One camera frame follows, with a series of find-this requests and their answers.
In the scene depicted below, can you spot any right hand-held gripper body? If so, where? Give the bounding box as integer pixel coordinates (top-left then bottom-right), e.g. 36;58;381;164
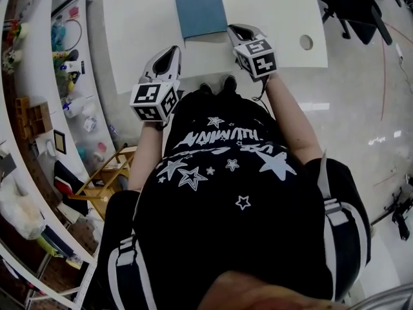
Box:
232;33;279;83

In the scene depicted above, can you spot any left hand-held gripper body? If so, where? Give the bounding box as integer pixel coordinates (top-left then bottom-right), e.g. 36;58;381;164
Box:
130;71;181;124

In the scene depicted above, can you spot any blue notebook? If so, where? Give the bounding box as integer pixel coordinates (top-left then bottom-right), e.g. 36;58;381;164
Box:
172;0;228;40

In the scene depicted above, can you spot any person's right forearm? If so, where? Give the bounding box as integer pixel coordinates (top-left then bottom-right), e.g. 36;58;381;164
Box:
263;72;324;166

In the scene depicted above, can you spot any person's left forearm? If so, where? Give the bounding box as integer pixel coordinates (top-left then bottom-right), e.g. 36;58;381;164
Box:
127;120;172;194

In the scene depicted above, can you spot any person's black right shoe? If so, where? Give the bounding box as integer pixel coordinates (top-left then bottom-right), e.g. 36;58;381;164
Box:
223;75;238;94

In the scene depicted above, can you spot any wooden chair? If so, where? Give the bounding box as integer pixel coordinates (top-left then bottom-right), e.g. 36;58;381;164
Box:
67;143;138;221

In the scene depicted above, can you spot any blue plastic bag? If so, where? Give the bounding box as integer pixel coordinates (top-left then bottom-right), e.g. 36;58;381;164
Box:
50;22;68;52

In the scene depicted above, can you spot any black office chair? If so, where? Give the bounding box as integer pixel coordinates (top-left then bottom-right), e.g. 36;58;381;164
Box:
315;0;403;47

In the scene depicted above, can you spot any white storage shelf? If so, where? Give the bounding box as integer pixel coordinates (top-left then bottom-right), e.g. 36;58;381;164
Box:
0;0;119;310

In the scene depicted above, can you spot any wooden compartment box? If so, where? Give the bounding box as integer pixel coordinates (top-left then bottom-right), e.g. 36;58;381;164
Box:
15;96;54;139

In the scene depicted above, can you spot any person's black star-print shirt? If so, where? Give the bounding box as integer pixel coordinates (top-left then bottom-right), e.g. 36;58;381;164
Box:
96;90;372;310

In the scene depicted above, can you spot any artificial flower bunch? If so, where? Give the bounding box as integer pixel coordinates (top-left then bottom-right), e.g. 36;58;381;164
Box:
1;19;32;74

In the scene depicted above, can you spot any white plastic bag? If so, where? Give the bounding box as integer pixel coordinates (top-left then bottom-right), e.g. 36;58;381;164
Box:
0;174;46;241

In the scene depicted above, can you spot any black floor stand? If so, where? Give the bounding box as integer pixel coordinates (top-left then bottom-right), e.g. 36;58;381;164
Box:
370;187;413;242

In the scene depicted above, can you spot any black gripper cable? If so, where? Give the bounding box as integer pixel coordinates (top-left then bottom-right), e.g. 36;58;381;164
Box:
252;75;271;113

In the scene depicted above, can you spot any black cable loop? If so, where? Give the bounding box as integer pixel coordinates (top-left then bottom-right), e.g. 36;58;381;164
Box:
60;18;84;52

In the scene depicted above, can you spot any small black picture frame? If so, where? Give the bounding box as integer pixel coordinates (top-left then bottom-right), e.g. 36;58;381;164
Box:
52;129;68;155

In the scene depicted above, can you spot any red floor cable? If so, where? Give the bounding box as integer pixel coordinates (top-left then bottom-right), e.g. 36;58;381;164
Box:
379;23;399;121

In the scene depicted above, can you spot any grey shoulder strap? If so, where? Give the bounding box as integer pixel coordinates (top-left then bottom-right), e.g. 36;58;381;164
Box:
108;232;145;310
317;149;359;273

